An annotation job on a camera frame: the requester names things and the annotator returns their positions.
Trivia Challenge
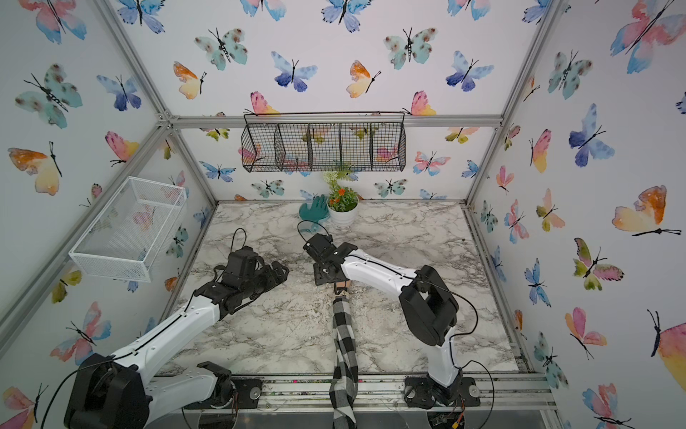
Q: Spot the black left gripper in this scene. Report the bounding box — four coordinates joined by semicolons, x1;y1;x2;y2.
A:
240;260;290;300

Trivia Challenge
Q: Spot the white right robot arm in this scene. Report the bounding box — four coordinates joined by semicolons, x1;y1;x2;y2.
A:
304;233;460;388

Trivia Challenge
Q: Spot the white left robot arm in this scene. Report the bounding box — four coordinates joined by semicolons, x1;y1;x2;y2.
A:
64;246;289;428

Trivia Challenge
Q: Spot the white flower pot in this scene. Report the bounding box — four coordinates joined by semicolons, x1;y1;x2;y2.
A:
329;206;359;227

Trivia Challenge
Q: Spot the teal hand-shaped holder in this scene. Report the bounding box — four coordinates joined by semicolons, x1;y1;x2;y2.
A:
298;195;329;223

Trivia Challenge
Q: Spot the green artificial plant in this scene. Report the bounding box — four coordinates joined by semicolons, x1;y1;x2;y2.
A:
323;166;359;213

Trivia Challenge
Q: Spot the black white checkered sleeve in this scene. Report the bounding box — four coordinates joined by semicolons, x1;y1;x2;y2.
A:
329;295;359;428

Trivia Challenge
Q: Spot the black wire wall basket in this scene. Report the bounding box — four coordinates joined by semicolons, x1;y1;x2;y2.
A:
239;111;407;173

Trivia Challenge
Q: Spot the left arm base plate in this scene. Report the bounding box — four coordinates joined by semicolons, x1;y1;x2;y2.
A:
186;377;264;411

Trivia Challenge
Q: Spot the white mesh wall basket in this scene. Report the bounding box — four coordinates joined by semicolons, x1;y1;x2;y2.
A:
69;176;187;282

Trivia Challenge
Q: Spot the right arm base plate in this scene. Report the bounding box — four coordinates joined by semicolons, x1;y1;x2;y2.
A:
404;375;481;409

